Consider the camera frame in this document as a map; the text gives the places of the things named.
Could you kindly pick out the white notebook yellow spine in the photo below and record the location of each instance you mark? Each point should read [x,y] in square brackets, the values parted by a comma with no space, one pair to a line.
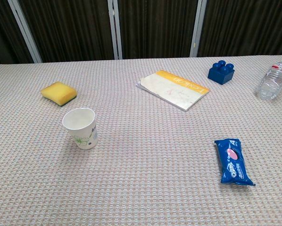
[174,91]

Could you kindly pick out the yellow sponge green scouring pad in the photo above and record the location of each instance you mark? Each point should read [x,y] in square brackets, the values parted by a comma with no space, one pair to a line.
[58,93]

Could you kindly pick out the blue plastic building block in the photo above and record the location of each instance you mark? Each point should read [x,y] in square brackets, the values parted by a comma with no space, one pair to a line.
[220,75]

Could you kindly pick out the white screen frame post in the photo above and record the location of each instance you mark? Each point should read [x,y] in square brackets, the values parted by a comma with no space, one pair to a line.
[197,28]
[25,30]
[115,30]

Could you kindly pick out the beige woven tablecloth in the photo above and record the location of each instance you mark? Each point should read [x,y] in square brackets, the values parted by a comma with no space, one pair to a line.
[141,183]

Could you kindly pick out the blue Oreo cookie pack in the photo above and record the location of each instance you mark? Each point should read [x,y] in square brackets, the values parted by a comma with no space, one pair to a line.
[233,164]

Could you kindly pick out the clear plastic water bottle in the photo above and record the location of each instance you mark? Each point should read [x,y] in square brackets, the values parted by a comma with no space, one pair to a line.
[270,84]

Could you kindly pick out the dark pleated screen panel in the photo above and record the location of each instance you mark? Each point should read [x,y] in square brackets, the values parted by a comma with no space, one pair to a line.
[157,26]
[2,35]
[244,26]
[70,28]

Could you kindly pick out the white paper cup flower print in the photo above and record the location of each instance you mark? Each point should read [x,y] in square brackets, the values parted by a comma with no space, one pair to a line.
[84,139]

